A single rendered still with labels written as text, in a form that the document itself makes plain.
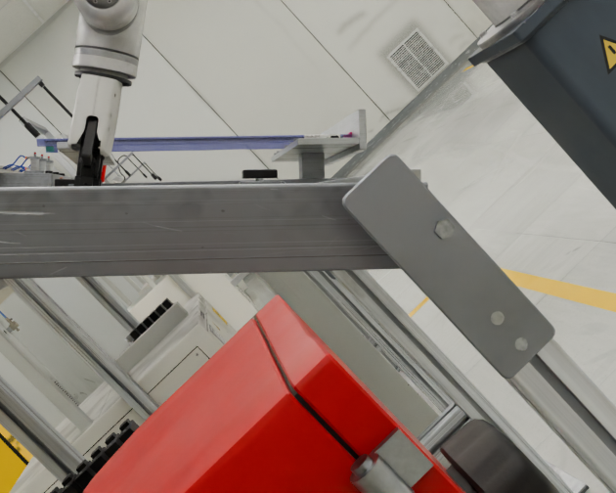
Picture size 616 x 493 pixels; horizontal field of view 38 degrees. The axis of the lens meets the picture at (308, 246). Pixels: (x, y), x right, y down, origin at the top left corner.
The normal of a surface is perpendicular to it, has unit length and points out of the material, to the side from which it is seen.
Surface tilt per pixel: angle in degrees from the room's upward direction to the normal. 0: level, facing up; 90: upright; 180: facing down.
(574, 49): 90
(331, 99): 90
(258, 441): 90
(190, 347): 90
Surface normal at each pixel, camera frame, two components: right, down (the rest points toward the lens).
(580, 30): 0.16, 0.01
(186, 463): -0.68, -0.72
